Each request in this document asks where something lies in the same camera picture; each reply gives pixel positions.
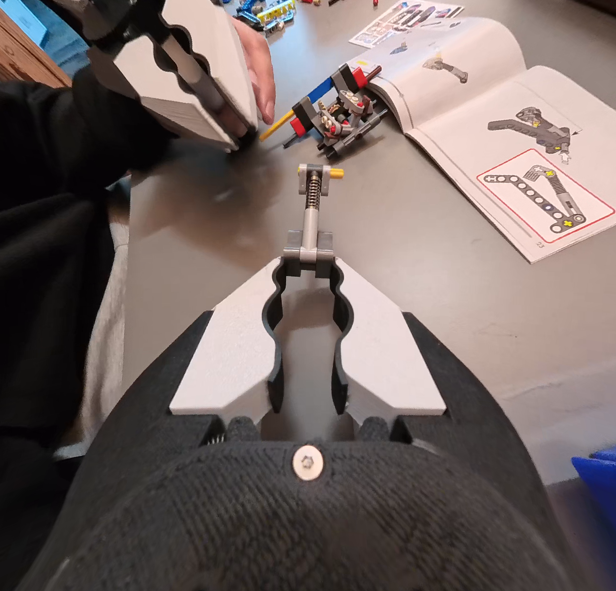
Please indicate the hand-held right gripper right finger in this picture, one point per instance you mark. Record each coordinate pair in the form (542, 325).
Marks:
(390, 355)

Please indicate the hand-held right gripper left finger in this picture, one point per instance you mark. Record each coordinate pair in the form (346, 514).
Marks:
(226, 355)

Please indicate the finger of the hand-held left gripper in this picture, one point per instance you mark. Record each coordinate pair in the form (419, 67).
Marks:
(216, 37)
(154, 81)

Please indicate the grey lego shock absorber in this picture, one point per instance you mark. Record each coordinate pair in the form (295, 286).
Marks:
(310, 225)

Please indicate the person's left forearm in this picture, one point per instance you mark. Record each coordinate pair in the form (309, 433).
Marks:
(72, 124)

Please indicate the grey lego chassis assembly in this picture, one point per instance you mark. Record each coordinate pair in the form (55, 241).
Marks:
(339, 114)

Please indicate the person's left hand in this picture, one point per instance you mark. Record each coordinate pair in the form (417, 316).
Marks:
(263, 76)

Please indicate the light blue box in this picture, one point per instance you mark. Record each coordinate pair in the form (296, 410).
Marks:
(21, 8)

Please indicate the person's black clothing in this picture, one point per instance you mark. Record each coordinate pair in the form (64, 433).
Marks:
(43, 312)

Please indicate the sticker sheet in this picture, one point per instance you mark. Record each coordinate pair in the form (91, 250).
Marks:
(409, 18)

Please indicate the blue plastic bin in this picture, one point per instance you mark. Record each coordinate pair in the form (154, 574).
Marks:
(596, 475)

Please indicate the open instruction booklet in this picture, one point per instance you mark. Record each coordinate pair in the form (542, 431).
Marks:
(486, 119)

